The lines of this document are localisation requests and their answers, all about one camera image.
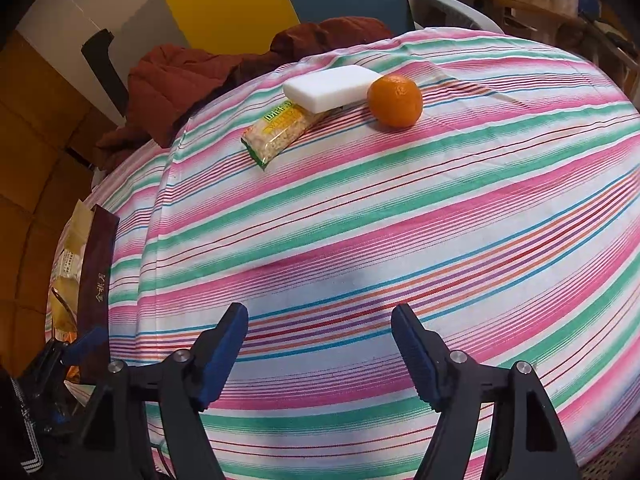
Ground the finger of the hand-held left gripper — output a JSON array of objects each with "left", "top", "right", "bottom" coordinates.
[
  {"left": 44, "top": 396, "right": 76, "bottom": 433},
  {"left": 27, "top": 326, "right": 108, "bottom": 386}
]

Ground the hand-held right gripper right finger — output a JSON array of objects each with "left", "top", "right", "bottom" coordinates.
[{"left": 391, "top": 303, "right": 583, "bottom": 480}]

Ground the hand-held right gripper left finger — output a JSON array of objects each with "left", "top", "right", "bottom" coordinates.
[{"left": 75, "top": 302, "right": 249, "bottom": 480}]

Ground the gold and maroon gift box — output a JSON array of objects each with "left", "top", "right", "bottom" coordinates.
[{"left": 47, "top": 200, "right": 121, "bottom": 386}]

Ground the striped tablecloth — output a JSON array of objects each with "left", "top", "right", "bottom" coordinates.
[{"left": 47, "top": 27, "right": 640, "bottom": 480}]

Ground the yellow wooden cabinet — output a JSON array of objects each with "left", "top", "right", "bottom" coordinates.
[{"left": 0, "top": 30, "right": 126, "bottom": 376}]

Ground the yellow label cracker packet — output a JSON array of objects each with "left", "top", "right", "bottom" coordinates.
[{"left": 241, "top": 100, "right": 333, "bottom": 172}]

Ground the mandarin orange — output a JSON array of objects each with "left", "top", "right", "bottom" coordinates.
[{"left": 366, "top": 74, "right": 424, "bottom": 129}]

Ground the red padded jacket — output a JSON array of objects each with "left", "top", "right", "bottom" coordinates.
[{"left": 92, "top": 16, "right": 396, "bottom": 171}]

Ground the white sponge block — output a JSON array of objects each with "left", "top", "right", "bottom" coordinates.
[{"left": 282, "top": 65, "right": 383, "bottom": 115}]

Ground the colourful panel board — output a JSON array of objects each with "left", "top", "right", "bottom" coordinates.
[{"left": 15, "top": 0, "right": 416, "bottom": 126}]

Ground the wooden side desk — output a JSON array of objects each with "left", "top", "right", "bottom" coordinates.
[{"left": 417, "top": 0, "right": 640, "bottom": 91}]

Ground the black post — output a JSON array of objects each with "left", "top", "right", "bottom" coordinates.
[{"left": 81, "top": 29, "right": 131, "bottom": 123}]

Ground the grey curved rail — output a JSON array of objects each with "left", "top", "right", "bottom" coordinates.
[{"left": 402, "top": 0, "right": 506, "bottom": 33}]

